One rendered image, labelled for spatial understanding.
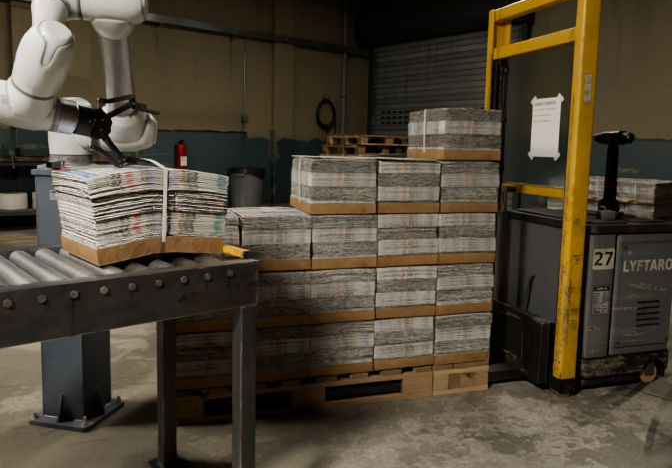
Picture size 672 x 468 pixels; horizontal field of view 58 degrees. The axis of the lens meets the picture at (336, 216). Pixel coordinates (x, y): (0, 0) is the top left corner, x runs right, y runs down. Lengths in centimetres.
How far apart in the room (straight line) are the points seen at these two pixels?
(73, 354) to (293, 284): 89
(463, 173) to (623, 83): 636
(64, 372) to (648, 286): 260
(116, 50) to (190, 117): 759
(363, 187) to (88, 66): 706
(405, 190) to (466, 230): 36
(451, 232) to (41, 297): 180
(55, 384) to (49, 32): 156
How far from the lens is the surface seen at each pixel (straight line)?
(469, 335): 287
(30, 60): 153
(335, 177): 247
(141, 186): 162
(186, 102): 972
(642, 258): 316
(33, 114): 161
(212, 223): 172
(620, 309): 314
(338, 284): 253
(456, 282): 276
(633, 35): 898
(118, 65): 222
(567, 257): 284
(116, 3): 204
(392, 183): 256
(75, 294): 144
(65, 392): 267
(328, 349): 260
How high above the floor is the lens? 111
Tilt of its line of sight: 6 degrees down
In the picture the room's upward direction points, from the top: 1 degrees clockwise
